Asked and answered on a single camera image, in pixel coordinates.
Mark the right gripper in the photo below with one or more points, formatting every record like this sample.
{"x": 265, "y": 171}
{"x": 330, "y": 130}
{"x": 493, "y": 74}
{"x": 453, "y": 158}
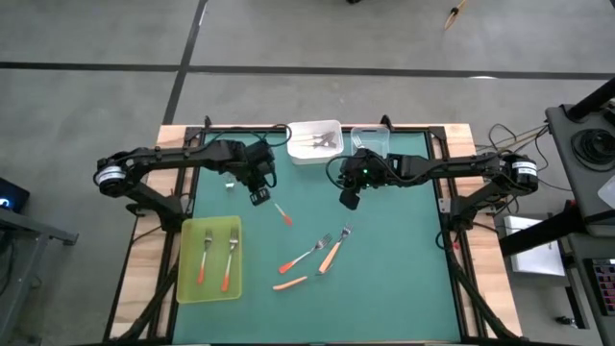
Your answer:
{"x": 362, "y": 168}

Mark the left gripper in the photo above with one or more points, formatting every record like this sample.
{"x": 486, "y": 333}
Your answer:
{"x": 257, "y": 165}

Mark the orange steel fork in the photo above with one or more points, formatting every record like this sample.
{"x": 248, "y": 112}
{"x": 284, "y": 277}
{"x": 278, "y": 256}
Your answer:
{"x": 305, "y": 253}
{"x": 284, "y": 216}
{"x": 205, "y": 254}
{"x": 229, "y": 259}

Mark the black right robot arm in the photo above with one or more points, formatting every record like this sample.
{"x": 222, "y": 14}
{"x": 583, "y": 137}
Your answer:
{"x": 456, "y": 165}

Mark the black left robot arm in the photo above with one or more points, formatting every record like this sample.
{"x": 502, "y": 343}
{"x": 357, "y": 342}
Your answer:
{"x": 182, "y": 155}

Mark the white plastic bin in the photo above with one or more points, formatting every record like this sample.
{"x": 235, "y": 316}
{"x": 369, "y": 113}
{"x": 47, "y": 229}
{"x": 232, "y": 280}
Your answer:
{"x": 307, "y": 156}

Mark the clear plastic bin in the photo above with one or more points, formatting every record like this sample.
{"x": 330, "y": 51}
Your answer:
{"x": 377, "y": 139}

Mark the yellow-green plastic bin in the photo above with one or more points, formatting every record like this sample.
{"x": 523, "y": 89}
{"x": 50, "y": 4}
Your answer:
{"x": 216, "y": 269}

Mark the red connector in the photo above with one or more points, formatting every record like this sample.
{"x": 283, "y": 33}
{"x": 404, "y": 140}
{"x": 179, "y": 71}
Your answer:
{"x": 450, "y": 243}

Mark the black angled beam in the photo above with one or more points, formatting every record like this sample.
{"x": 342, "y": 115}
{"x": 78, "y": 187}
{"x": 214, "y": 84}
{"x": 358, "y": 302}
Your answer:
{"x": 538, "y": 234}

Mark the white electronics box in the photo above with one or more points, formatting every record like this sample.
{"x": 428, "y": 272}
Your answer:
{"x": 535, "y": 250}

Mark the gray equipment cart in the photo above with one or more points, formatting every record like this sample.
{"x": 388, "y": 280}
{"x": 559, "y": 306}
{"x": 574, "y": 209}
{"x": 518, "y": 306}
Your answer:
{"x": 567, "y": 158}

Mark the gray desk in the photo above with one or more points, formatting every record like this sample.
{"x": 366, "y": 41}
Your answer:
{"x": 29, "y": 230}

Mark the black computer with blue light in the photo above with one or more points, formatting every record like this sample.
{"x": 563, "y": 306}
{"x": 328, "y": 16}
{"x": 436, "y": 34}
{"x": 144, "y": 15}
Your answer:
{"x": 12, "y": 194}

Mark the black pole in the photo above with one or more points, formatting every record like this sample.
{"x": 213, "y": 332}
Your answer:
{"x": 591, "y": 101}

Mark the black button control deck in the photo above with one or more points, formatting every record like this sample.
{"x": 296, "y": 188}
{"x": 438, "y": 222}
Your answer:
{"x": 603, "y": 286}

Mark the black table frame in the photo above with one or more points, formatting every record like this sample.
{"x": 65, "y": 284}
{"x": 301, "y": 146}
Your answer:
{"x": 442, "y": 144}

